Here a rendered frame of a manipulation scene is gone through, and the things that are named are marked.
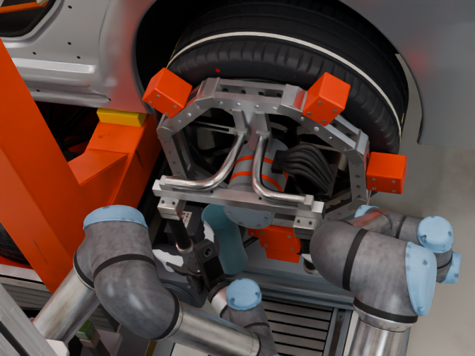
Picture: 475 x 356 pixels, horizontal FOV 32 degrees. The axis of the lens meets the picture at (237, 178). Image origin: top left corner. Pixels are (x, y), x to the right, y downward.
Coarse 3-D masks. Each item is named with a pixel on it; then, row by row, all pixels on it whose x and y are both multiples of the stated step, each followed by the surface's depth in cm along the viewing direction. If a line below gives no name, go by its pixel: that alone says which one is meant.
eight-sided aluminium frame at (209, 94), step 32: (192, 96) 208; (224, 96) 198; (256, 96) 197; (288, 96) 195; (160, 128) 215; (320, 128) 197; (352, 128) 202; (192, 160) 234; (352, 160) 204; (352, 192) 215; (288, 224) 236; (320, 224) 232
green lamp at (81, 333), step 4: (84, 324) 221; (88, 324) 221; (92, 324) 222; (80, 328) 220; (84, 328) 220; (88, 328) 221; (92, 328) 222; (80, 332) 220; (84, 332) 220; (88, 332) 221; (92, 332) 223; (80, 336) 222; (84, 336) 221; (88, 336) 221
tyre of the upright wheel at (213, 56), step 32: (224, 0) 214; (256, 0) 208; (288, 0) 206; (192, 32) 215; (224, 32) 204; (288, 32) 201; (320, 32) 201; (352, 32) 205; (192, 64) 205; (224, 64) 201; (256, 64) 198; (288, 64) 195; (320, 64) 196; (384, 64) 208; (352, 96) 198; (384, 128) 205
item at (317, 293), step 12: (240, 228) 293; (228, 276) 282; (240, 276) 282; (252, 276) 281; (264, 276) 280; (276, 276) 279; (264, 288) 278; (276, 288) 275; (288, 288) 273; (300, 288) 275; (312, 288) 274; (324, 288) 274; (336, 288) 273; (300, 300) 278; (312, 300) 275; (324, 300) 273; (336, 300) 271; (348, 300) 268
